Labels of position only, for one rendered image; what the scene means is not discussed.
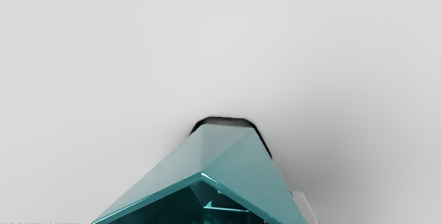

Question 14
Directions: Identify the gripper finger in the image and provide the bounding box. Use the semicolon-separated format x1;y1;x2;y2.
291;191;319;224

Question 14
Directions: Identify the teal faceted mug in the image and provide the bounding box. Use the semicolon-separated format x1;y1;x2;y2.
92;123;308;224

